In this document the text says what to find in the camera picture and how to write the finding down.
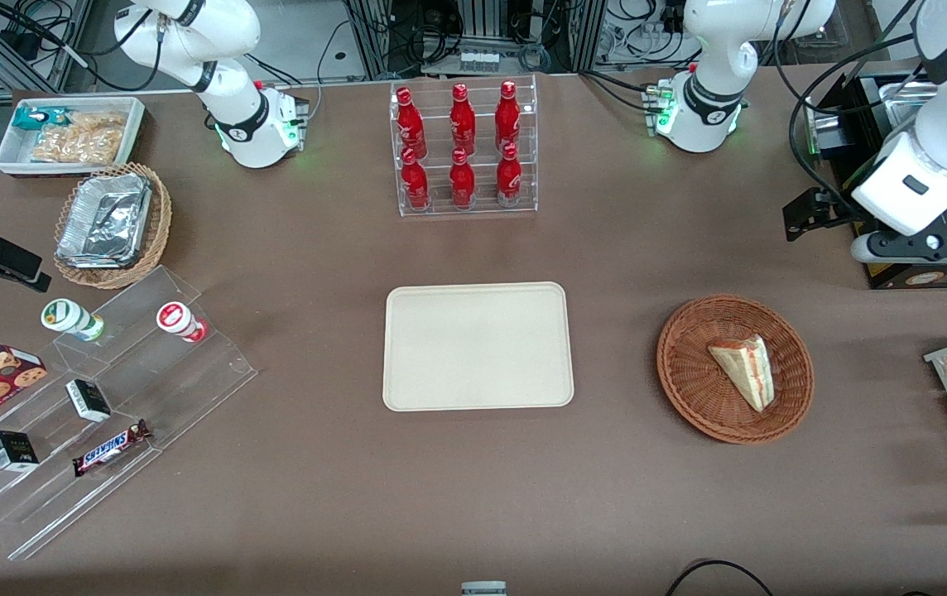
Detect clear acrylic tiered stand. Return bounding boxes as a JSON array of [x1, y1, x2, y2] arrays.
[[0, 265, 257, 561]]

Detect teal snack packet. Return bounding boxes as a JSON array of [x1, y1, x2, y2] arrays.
[[13, 106, 70, 130]]

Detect red lid yogurt bottle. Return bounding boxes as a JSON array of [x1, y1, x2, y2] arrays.
[[156, 302, 208, 343]]

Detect Snickers chocolate bar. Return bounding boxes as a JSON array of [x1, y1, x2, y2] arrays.
[[72, 420, 151, 477]]

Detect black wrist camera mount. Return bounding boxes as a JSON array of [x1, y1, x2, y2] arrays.
[[782, 187, 855, 243]]

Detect black food warmer appliance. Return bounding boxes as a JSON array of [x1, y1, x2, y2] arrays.
[[803, 70, 947, 289]]

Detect white rectangular bin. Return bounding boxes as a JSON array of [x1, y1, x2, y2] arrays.
[[0, 97, 146, 177]]

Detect small black carton box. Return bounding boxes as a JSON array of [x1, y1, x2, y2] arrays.
[[0, 430, 39, 472], [66, 379, 111, 423]]

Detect round brown wicker basket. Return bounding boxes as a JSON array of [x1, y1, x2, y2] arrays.
[[656, 295, 815, 445]]

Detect steel warmer pan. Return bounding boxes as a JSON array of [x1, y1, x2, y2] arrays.
[[883, 81, 935, 125]]

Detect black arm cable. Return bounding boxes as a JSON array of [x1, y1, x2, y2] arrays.
[[772, 0, 947, 218]]

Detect beige plastic tray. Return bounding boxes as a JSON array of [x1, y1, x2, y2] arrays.
[[382, 282, 574, 412]]

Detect clear acrylic bottle rack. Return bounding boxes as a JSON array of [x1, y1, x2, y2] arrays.
[[391, 74, 538, 218]]

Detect oval light wicker basket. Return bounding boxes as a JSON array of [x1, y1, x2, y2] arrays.
[[54, 162, 172, 289]]

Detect triangle sandwich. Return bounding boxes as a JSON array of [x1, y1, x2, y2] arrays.
[[707, 334, 774, 412]]

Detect aluminium frame rack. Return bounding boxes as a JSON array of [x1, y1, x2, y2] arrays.
[[345, 0, 607, 79]]

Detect green lid yogurt bottle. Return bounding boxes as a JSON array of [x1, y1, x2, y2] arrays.
[[41, 299, 105, 342]]

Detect red cola bottle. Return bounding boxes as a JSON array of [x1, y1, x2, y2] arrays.
[[496, 142, 523, 205], [449, 83, 477, 156], [396, 86, 427, 158], [449, 147, 476, 208], [495, 80, 522, 152], [400, 147, 430, 209]]

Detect clear bag of crackers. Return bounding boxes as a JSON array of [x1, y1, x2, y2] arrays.
[[31, 112, 127, 164]]

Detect stacked foil containers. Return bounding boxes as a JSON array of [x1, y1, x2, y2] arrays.
[[56, 173, 152, 269]]

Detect black table cable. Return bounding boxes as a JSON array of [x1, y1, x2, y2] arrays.
[[664, 560, 776, 596]]

